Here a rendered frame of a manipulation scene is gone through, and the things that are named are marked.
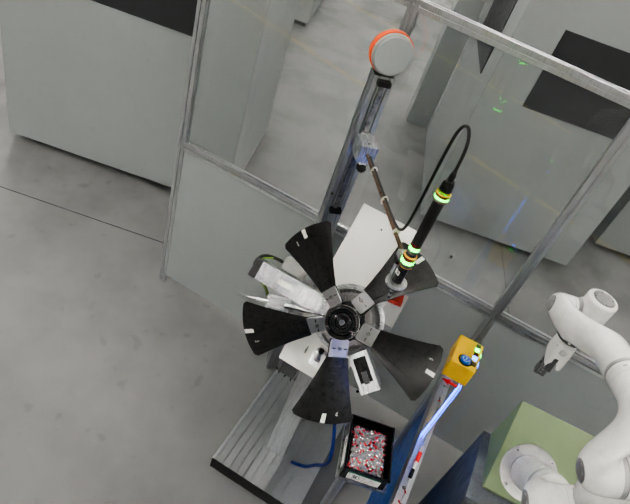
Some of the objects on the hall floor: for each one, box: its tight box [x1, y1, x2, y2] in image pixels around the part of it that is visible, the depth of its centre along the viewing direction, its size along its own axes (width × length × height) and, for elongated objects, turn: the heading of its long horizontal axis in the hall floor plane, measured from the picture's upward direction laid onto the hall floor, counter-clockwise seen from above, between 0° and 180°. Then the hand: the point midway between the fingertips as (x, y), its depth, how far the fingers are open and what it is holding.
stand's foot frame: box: [210, 370, 344, 504], centre depth 287 cm, size 62×46×8 cm
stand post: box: [267, 371, 313, 457], centre depth 253 cm, size 4×9×91 cm, turn 47°
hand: (541, 368), depth 172 cm, fingers closed
